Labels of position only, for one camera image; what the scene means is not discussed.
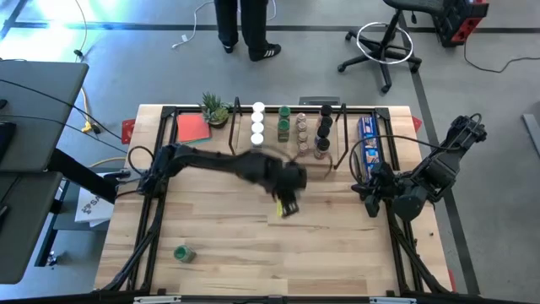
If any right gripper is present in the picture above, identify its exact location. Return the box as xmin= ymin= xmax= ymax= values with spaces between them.
xmin=350 ymin=162 xmax=400 ymax=219

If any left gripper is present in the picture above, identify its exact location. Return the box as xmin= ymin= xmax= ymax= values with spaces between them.
xmin=263 ymin=158 xmax=309 ymax=219

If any black lid orange spice jar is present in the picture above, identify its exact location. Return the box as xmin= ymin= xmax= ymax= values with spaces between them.
xmin=313 ymin=137 xmax=332 ymax=161

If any black metal wood shelf rack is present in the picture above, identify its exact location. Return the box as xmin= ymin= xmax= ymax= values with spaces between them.
xmin=228 ymin=96 xmax=352 ymax=171

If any blue plastic wrap box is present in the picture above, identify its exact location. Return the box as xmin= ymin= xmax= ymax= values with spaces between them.
xmin=357 ymin=116 xmax=387 ymax=181

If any grey floor box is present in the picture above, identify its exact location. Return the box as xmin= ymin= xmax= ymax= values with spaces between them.
xmin=299 ymin=95 xmax=341 ymax=106

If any green folder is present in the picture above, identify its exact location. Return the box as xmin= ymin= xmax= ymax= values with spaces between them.
xmin=181 ymin=135 xmax=213 ymax=148

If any potted succulent plant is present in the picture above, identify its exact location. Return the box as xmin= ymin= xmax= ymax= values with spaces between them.
xmin=199 ymin=91 xmax=236 ymax=129

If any grey panel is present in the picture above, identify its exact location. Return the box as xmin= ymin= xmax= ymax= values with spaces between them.
xmin=521 ymin=112 xmax=540 ymax=158

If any person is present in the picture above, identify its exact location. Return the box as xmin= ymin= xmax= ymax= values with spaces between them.
xmin=213 ymin=0 xmax=282 ymax=62

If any white printed bag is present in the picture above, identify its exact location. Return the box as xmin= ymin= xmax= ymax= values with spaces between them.
xmin=74 ymin=188 xmax=116 ymax=228

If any black office chair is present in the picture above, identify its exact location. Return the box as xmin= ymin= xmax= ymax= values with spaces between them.
xmin=337 ymin=0 xmax=449 ymax=95

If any red black tool case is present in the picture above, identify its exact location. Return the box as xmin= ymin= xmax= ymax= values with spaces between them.
xmin=438 ymin=0 xmax=490 ymax=47

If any grey desk top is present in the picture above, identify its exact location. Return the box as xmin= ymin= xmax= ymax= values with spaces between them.
xmin=0 ymin=58 xmax=90 ymax=172
xmin=0 ymin=171 xmax=64 ymax=285

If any black keyboard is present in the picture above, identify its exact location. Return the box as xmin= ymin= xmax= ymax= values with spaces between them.
xmin=0 ymin=121 xmax=18 ymax=164

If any black floor cable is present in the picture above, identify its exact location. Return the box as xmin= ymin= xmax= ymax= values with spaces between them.
xmin=463 ymin=40 xmax=540 ymax=75

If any white floor cable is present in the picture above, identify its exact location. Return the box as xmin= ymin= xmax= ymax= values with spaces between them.
xmin=171 ymin=0 xmax=216 ymax=50

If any yellow extension cord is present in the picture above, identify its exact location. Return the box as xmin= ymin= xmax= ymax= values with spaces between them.
xmin=82 ymin=86 xmax=102 ymax=135

